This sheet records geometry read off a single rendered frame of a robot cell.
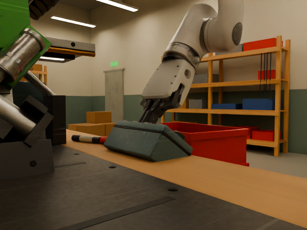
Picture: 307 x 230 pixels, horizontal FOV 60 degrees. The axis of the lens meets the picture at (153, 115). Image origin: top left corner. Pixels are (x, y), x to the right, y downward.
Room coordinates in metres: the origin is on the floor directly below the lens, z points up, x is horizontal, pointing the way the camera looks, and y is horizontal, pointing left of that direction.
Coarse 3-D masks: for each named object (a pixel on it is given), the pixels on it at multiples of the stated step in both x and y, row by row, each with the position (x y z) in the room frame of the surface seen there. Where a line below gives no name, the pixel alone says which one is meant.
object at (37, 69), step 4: (36, 64) 8.67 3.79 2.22; (40, 64) 8.76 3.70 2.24; (32, 68) 8.61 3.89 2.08; (36, 68) 8.67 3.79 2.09; (40, 68) 8.76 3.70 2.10; (44, 68) 8.79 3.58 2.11; (32, 72) 8.47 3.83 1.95; (36, 72) 8.55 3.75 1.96; (40, 72) 8.64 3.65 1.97; (44, 72) 8.73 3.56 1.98; (40, 76) 9.11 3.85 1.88; (44, 76) 8.80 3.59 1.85; (40, 80) 9.10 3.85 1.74; (44, 80) 8.81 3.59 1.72
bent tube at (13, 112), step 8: (0, 96) 0.34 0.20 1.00; (0, 104) 0.33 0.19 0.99; (8, 104) 0.34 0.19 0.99; (0, 112) 0.33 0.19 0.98; (8, 112) 0.34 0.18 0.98; (16, 112) 0.34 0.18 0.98; (24, 112) 0.35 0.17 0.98; (8, 120) 0.34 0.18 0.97; (16, 120) 0.34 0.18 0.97; (24, 120) 0.35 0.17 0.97; (32, 120) 0.35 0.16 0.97; (16, 128) 0.34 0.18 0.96; (24, 128) 0.35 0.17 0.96; (32, 128) 0.35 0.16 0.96; (24, 136) 0.35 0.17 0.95
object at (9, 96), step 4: (0, 84) 0.39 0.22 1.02; (0, 88) 0.39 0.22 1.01; (4, 88) 0.39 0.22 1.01; (0, 92) 0.38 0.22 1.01; (4, 92) 0.39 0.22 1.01; (8, 92) 0.39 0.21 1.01; (4, 96) 0.39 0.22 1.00; (8, 96) 0.39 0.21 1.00; (12, 96) 0.40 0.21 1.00; (12, 100) 0.40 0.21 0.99
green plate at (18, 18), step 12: (0, 0) 0.41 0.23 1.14; (12, 0) 0.42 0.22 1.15; (24, 0) 0.43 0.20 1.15; (0, 12) 0.40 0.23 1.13; (12, 12) 0.41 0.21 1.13; (24, 12) 0.42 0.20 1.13; (0, 24) 0.40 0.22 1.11; (12, 24) 0.41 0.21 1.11; (24, 24) 0.42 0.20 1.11; (0, 36) 0.39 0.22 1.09; (12, 36) 0.40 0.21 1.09; (0, 48) 0.39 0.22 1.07
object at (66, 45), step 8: (48, 40) 0.56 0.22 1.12; (56, 40) 0.58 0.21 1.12; (64, 40) 0.59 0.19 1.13; (56, 48) 0.58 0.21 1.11; (64, 48) 0.59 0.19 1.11; (72, 48) 0.60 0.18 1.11; (80, 48) 0.61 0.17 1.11; (88, 48) 0.62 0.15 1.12; (48, 56) 0.64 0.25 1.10; (56, 56) 0.65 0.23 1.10; (64, 56) 0.66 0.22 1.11; (72, 56) 0.67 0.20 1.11; (80, 56) 0.69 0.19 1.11; (88, 56) 0.63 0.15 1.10
